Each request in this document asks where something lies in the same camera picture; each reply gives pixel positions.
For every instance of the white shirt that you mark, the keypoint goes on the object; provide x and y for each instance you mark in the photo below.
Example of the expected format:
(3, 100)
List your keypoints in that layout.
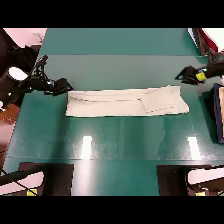
(126, 103)

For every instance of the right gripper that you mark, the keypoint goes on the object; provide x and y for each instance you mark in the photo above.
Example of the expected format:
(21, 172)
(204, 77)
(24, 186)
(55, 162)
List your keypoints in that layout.
(189, 76)

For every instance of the blue garment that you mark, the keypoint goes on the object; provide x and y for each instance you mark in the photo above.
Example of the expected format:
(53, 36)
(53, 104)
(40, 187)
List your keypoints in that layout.
(220, 115)

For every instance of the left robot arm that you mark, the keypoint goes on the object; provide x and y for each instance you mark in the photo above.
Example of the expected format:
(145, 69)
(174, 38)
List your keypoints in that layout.
(31, 83)

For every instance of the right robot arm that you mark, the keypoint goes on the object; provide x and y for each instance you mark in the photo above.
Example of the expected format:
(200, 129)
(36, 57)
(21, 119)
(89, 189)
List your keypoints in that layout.
(215, 70)

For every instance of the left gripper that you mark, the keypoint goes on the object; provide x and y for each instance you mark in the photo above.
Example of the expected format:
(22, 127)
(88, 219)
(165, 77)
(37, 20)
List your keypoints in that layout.
(61, 87)

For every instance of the red garment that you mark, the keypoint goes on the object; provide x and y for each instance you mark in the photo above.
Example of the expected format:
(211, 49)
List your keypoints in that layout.
(208, 39)

